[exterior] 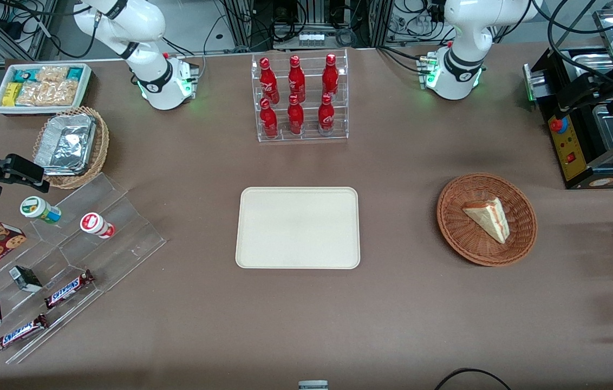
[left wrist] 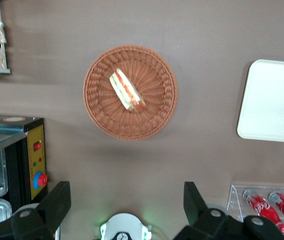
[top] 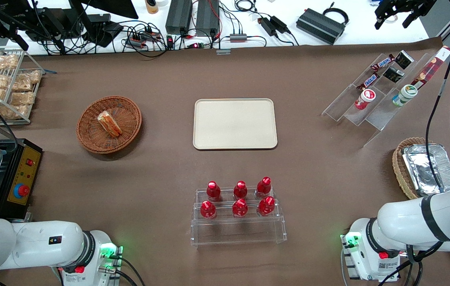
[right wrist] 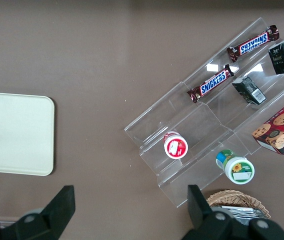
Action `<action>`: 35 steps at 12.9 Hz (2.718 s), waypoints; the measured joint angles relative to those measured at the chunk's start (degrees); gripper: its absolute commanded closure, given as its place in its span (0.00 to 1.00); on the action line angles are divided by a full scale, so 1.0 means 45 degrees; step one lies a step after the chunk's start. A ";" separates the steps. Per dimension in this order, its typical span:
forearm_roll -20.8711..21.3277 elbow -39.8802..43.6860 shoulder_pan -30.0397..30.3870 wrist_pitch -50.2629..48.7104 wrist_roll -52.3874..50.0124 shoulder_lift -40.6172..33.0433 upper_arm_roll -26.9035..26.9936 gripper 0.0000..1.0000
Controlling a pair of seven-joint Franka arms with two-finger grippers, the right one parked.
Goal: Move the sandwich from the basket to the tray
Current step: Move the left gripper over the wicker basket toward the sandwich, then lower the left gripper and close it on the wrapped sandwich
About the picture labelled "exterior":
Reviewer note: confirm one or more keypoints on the triangular white sandwich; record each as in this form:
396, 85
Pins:
488, 218

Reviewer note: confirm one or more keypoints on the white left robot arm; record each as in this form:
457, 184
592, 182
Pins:
455, 73

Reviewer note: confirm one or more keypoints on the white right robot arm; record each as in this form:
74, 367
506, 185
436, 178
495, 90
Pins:
157, 86

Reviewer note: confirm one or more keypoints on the light wicker basket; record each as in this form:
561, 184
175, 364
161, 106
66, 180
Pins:
102, 146

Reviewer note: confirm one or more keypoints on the round brown wicker basket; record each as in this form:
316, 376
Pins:
512, 238

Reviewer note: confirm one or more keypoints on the beige rectangular serving tray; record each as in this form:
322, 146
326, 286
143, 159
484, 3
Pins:
298, 227

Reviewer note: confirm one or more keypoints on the red emergency stop button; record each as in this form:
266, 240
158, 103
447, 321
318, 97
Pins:
558, 125

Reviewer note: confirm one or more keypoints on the green lid white cup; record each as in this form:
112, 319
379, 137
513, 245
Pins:
40, 209

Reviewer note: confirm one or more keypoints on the silver foil container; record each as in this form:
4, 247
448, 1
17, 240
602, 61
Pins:
65, 145

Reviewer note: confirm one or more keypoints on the black hot food display case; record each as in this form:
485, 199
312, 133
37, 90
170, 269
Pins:
572, 157

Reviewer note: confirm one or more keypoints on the yellow snack packet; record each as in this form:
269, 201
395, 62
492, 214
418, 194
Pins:
12, 94

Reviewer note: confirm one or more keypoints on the large clear rice cracker bag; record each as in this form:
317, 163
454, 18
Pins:
49, 93

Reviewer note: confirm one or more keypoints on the red lid white cup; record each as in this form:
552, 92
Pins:
97, 225

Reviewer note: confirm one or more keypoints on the teal snack packet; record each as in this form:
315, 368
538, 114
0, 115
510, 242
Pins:
75, 73
26, 75

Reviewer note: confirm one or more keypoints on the small clear rice cracker bag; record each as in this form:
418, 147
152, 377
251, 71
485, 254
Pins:
53, 73

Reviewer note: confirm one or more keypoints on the white rectangular snack bin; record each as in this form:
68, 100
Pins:
85, 86

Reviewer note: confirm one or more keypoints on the clear acrylic stepped display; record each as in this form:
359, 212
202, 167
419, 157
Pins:
122, 238

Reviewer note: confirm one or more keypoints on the brown snickers bar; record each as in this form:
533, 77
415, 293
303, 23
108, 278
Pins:
68, 288
19, 333

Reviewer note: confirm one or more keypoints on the red cola bottle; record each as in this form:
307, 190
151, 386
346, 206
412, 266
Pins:
326, 116
330, 76
268, 120
268, 80
295, 118
296, 78

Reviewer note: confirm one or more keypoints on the clear acrylic bottle rack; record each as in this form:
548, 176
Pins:
306, 138

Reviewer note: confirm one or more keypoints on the white power strip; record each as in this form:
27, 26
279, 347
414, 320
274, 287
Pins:
312, 39

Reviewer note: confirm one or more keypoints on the small grey device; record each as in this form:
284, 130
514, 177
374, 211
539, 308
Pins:
313, 385

